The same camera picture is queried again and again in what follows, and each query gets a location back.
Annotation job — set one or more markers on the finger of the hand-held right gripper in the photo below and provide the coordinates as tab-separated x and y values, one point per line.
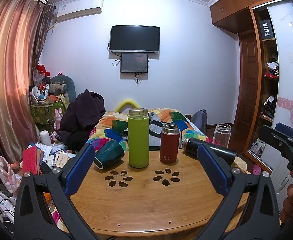
287	128
277	138

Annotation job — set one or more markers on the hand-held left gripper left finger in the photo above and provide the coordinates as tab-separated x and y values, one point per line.
79	166

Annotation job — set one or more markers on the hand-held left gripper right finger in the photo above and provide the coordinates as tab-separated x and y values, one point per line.
212	167

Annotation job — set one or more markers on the dark green faceted cup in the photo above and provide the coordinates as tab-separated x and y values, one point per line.
109	155

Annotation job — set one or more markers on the black thermos cup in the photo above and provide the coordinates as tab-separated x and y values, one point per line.
190	146

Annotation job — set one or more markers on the clear glass cup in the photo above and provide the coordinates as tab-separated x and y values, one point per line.
222	136

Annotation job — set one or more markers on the red thermos cup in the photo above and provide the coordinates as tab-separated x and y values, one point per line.
169	147

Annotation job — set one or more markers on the lime green tall cup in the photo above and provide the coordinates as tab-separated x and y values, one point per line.
138	140

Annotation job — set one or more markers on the person's right hand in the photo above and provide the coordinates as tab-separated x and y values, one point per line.
290	200

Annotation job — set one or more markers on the white radiator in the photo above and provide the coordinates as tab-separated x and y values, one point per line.
281	175

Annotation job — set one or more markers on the pile of papers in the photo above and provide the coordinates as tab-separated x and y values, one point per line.
55	156

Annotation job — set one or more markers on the pink slipper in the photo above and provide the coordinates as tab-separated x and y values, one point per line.
257	170

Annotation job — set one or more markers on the white bottle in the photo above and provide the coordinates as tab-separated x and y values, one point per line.
45	138

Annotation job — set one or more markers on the red book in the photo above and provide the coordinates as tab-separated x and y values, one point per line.
31	160

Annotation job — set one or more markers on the white sliding wardrobe door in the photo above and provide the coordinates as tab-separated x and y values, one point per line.
289	80

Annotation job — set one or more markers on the grey backpack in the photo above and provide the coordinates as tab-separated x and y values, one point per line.
199	120

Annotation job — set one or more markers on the dark clothing pile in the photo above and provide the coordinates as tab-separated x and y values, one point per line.
82	115

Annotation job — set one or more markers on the pink bunny toy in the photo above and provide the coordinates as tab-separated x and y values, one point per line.
58	117

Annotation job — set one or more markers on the colourful patchwork blanket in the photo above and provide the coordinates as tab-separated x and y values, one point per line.
116	127

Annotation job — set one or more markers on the brown wooden door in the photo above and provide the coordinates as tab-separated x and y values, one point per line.
249	85

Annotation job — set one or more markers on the green fabric basket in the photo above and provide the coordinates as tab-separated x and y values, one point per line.
45	113

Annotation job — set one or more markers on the pink plastic bag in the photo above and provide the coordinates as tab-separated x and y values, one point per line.
7	175

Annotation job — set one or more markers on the wooden wardrobe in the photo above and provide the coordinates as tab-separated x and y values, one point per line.
255	62

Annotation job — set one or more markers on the yellow foam tube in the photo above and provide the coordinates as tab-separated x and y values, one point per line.
126	103

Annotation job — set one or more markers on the grey long pillow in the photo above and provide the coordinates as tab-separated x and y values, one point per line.
69	85

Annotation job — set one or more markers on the black storage box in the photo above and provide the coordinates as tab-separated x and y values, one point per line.
267	29

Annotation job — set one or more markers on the red gift bag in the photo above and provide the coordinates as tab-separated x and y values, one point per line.
42	70

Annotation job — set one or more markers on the pink brown curtain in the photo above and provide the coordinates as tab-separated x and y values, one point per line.
9	75

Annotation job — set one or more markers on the white air conditioner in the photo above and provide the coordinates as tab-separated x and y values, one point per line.
79	8

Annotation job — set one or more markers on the small black wall monitor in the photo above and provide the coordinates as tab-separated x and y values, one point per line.
134	62

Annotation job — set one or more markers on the black wall television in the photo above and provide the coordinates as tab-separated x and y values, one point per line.
134	38

